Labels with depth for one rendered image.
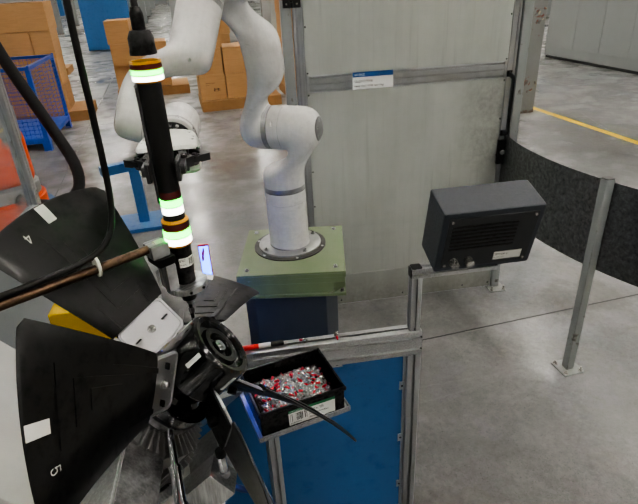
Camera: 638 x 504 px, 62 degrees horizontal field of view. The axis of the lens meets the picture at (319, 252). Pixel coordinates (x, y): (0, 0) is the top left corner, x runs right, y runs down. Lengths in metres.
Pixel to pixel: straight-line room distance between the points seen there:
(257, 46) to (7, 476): 1.01
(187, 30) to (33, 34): 7.73
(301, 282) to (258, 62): 0.59
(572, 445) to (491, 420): 0.32
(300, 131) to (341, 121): 1.29
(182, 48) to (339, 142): 1.73
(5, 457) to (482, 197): 1.09
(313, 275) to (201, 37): 0.70
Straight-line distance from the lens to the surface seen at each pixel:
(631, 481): 2.47
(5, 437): 0.94
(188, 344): 0.85
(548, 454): 2.45
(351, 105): 2.71
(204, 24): 1.13
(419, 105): 2.81
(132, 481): 0.85
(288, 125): 1.45
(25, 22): 8.79
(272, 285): 1.51
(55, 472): 0.67
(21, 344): 0.64
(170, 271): 0.89
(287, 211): 1.54
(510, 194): 1.40
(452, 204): 1.33
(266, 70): 1.40
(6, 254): 0.89
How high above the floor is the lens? 1.74
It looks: 28 degrees down
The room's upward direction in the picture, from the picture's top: 3 degrees counter-clockwise
